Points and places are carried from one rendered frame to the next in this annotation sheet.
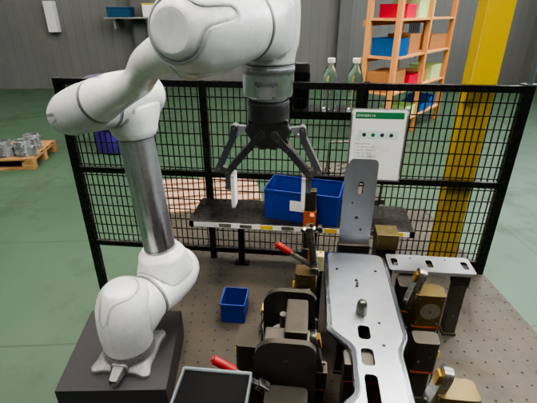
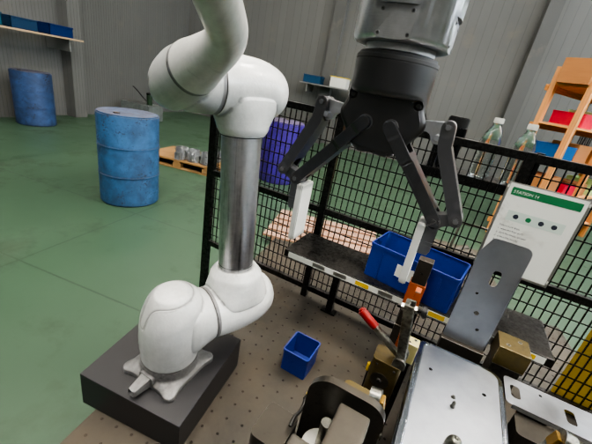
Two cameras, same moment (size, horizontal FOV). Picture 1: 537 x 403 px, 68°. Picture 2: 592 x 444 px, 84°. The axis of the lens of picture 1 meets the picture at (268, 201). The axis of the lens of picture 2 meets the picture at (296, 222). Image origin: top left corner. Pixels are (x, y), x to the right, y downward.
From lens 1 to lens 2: 0.41 m
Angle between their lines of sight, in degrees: 17
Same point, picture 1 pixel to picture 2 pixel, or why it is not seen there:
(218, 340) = (268, 388)
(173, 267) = (240, 292)
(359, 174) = (498, 261)
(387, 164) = (536, 262)
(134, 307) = (176, 320)
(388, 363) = not seen: outside the picture
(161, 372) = (185, 402)
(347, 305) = (430, 432)
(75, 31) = not seen: hidden behind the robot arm
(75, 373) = (108, 363)
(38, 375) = not seen: hidden behind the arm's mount
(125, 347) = (156, 359)
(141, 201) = (226, 208)
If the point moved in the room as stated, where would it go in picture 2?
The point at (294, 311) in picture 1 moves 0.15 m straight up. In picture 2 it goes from (342, 431) to (369, 351)
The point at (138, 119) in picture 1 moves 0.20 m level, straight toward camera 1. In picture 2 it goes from (244, 111) to (218, 120)
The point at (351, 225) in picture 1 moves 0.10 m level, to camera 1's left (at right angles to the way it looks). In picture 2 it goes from (465, 321) to (430, 307)
